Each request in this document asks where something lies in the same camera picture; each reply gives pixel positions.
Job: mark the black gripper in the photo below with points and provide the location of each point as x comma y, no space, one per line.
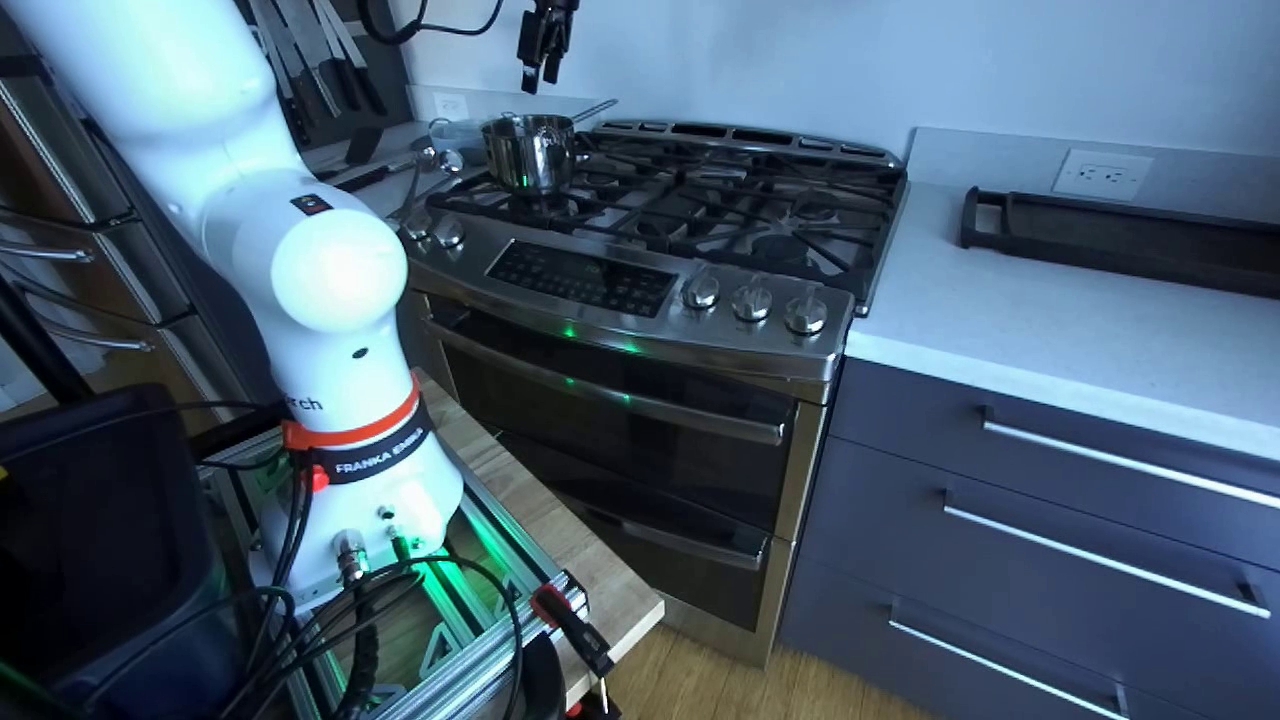
547,29

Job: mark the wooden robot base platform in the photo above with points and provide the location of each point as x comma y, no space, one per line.
613,598

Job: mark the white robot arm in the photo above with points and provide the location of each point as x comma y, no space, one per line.
188,102

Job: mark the stainless steel gas stove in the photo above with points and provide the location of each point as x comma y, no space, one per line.
658,340

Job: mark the stainless steel pot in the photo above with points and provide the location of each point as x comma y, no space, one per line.
528,153

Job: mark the knife rack with knives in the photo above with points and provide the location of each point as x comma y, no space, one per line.
328,76

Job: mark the dark drawer cabinet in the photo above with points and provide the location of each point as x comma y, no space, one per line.
998,557

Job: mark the black box beside robot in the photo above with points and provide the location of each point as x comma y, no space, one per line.
110,582

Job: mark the black tray on counter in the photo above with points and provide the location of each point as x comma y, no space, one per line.
1123,238

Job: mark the white wall outlet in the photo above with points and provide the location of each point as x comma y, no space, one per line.
1101,174

